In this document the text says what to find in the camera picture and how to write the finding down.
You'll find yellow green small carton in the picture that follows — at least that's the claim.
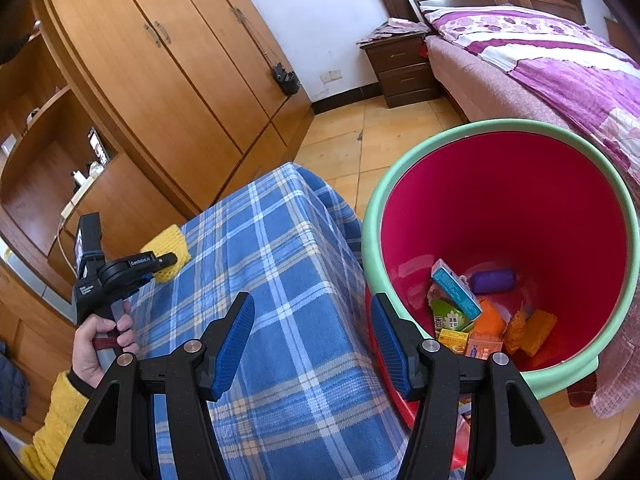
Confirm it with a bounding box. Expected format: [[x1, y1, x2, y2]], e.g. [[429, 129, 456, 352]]
[[438, 329, 470, 356]]

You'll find small standing photo frame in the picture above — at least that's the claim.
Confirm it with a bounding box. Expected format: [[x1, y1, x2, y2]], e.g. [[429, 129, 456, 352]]
[[87, 127, 111, 163]]

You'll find yellow foam net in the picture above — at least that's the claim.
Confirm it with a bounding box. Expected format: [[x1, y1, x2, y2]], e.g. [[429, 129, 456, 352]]
[[140, 224, 192, 282], [522, 309, 558, 357]]

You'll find orange cardboard box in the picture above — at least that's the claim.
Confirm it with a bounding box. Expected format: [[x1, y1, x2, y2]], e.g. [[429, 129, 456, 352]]
[[465, 331, 505, 359]]

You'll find blue plaid blanket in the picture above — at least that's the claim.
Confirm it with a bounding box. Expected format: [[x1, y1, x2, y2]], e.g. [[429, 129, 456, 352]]
[[120, 161, 426, 480]]

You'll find wooden shelf cabinet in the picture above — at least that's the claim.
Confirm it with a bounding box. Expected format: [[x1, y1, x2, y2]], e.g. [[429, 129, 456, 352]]
[[0, 30, 201, 306]]

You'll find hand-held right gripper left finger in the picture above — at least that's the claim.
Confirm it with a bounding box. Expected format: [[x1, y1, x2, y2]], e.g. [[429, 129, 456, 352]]
[[52, 291, 256, 480]]

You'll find wooden door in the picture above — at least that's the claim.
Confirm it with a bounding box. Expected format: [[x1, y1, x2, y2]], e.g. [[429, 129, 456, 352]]
[[0, 247, 81, 441]]

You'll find red bucket with green rim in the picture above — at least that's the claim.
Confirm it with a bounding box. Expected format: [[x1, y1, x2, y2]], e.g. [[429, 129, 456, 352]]
[[361, 119, 640, 431]]

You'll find purple plastic bag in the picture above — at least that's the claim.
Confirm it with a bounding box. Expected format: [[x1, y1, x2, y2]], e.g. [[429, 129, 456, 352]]
[[470, 268, 517, 295]]

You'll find person's left forearm yellow sleeve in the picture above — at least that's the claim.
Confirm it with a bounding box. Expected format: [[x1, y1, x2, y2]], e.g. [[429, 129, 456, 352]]
[[20, 367, 96, 480]]

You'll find bed with floral bedding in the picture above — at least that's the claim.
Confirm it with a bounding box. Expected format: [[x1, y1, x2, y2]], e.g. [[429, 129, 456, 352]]
[[419, 0, 640, 176]]

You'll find pink patterned cloth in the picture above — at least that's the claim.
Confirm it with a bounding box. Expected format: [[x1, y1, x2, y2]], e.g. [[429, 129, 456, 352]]
[[356, 17, 431, 46]]

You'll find wooden wardrobe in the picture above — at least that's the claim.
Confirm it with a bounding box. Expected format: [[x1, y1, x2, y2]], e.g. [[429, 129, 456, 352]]
[[42, 0, 316, 211]]

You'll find bed with purple quilt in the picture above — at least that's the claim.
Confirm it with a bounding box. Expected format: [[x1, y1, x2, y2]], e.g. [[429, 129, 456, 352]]
[[424, 35, 640, 421]]

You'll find green printed packet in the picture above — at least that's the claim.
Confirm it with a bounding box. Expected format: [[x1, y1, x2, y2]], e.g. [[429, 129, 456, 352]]
[[431, 299, 476, 341]]

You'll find white power strip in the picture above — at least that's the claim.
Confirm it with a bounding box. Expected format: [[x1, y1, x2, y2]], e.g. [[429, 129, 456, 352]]
[[60, 172, 98, 221]]

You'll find red plastic bag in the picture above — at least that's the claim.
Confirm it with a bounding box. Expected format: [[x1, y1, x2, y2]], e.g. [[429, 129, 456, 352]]
[[450, 400, 473, 471]]

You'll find person's left hand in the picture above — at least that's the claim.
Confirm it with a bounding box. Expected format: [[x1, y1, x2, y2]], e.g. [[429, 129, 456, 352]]
[[70, 299, 141, 388]]

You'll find dark hanging jacket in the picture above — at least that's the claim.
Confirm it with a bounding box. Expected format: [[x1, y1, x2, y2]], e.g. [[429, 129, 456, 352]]
[[0, 339, 31, 422]]

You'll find light wooden side cabinet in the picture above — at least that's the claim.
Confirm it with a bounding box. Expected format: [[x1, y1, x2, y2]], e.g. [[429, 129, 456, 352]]
[[602, 16, 633, 53]]

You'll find teal and white box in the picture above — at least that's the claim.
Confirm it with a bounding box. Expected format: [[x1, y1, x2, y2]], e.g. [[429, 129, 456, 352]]
[[431, 258, 483, 320]]

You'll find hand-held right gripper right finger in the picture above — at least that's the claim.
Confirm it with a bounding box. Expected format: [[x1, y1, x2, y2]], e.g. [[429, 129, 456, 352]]
[[369, 292, 576, 480]]

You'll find dark wooden nightstand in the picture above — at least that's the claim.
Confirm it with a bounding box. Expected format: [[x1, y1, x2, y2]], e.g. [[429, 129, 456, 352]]
[[360, 30, 443, 109]]

